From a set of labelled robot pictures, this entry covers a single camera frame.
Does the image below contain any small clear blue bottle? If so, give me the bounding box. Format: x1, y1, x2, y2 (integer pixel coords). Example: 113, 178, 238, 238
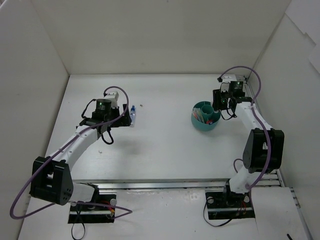
129, 105, 136, 127

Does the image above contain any teal round desk organizer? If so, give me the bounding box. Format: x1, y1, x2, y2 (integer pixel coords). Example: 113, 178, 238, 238
191, 101, 221, 132

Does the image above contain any orange yellow highlighter pack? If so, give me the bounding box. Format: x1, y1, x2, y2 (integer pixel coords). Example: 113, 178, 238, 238
192, 107, 205, 123

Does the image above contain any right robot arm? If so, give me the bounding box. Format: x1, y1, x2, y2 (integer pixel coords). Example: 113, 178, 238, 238
212, 80, 285, 206

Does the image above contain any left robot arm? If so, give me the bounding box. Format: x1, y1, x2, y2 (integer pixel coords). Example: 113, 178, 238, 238
30, 96, 131, 210

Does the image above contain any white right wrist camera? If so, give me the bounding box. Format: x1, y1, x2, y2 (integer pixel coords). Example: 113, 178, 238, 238
217, 74, 246, 84

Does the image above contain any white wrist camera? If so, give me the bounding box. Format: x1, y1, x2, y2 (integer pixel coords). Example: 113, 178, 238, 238
103, 91, 119, 109
217, 74, 246, 84

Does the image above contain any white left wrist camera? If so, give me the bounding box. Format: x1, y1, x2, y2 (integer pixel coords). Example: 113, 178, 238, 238
103, 91, 119, 109

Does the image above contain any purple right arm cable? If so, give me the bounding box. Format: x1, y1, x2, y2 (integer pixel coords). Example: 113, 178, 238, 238
221, 65, 272, 190

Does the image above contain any aluminium frame rail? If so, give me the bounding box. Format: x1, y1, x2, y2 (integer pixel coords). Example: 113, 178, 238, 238
236, 74, 286, 187

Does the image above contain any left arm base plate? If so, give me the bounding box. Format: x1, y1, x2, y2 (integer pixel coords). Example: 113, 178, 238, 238
67, 204, 116, 224

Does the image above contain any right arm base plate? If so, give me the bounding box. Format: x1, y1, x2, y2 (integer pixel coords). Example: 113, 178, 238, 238
204, 191, 256, 221

